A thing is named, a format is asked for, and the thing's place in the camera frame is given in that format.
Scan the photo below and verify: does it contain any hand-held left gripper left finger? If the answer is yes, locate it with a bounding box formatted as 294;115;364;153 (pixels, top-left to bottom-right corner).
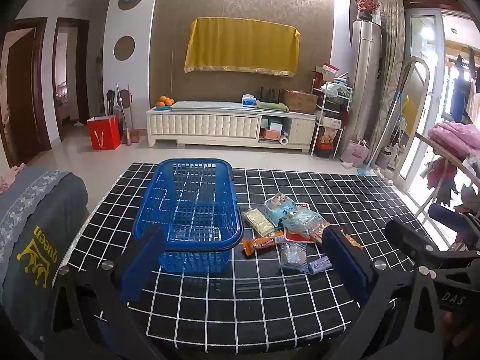
47;227;167;360

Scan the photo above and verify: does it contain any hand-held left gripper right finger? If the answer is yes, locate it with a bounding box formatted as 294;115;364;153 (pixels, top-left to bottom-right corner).
321;226;442;360

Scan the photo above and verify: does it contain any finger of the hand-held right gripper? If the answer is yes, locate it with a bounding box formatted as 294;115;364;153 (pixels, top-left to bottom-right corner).
385;218;449;268
428;203;480;233

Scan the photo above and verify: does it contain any orange yellow snack packet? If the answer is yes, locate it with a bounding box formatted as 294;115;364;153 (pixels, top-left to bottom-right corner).
339;227;364;250

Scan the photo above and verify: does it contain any blue plastic basket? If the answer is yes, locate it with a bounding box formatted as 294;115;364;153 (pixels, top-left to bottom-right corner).
132;158;244;275

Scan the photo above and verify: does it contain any clear plastic snack packet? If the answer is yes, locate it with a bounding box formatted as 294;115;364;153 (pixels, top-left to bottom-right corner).
278;242;309;272

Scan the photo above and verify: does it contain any clear striped snack bag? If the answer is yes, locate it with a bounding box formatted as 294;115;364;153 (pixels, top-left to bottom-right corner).
281;210;325;241

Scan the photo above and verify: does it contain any light blue striped snack packet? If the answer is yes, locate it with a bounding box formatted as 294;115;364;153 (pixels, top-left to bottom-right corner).
264;192;299;229

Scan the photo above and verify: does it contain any pink blanket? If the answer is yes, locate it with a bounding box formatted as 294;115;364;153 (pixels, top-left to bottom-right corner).
427;121;480;158

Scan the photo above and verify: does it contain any orange snack bar packet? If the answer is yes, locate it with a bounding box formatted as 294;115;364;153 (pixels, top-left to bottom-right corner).
241;232;286;257

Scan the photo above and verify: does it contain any black checked tablecloth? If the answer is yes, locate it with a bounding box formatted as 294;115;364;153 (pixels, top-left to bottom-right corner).
64;163;451;360

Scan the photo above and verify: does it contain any yellow cracker packet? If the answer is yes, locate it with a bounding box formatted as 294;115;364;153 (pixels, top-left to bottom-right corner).
243;207;276;236

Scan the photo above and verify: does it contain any pink bag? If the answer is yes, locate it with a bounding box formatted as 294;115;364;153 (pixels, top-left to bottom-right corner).
342;139;370;167

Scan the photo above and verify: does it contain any small yellow towel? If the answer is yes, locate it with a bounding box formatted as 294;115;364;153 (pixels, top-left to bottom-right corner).
402;95;419;132

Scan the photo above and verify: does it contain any grey printed chair cover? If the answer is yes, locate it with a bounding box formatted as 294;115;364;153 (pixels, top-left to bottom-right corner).
0;169;89;346

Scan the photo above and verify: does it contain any dark blue hanging garment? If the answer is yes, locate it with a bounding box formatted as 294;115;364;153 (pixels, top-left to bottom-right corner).
450;54;471;119

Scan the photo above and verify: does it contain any red paper bag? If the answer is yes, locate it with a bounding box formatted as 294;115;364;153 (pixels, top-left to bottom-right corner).
87;115;122;151

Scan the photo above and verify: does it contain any white padded cabinet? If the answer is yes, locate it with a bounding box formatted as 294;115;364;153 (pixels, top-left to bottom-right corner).
145;100;317;152

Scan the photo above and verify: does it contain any covered standing air conditioner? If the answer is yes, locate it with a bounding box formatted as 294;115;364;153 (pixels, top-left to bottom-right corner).
339;20;383;154

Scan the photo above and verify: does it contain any pink cloth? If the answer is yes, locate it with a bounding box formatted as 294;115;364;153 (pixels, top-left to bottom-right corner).
0;163;27;194

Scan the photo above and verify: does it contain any patterned beige curtain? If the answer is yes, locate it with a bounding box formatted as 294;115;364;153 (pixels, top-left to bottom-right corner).
369;0;407;169

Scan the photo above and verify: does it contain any white metal storage rack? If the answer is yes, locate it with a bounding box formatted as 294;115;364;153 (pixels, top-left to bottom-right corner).
310;80;353;157

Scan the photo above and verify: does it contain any brown cardboard box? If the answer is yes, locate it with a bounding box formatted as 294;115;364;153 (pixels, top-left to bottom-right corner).
282;89;319;115

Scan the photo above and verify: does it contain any green folded cloth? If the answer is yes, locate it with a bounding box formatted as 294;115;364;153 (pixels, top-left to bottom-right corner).
256;101;290;113

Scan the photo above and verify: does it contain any dark wooden door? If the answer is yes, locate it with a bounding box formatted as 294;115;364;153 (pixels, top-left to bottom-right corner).
0;26;51;166

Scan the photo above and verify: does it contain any vase of red flowers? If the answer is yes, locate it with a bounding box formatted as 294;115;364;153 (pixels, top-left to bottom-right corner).
354;0;381;22

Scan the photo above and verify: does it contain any yellow cloth cover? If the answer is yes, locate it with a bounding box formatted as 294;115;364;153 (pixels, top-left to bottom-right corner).
184;17;302;78

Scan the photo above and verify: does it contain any silver metal arch frame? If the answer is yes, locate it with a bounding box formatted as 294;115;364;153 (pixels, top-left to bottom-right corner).
369;56;432;169

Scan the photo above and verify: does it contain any brown round wall disc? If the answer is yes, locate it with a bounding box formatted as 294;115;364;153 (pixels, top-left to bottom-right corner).
113;35;136;61

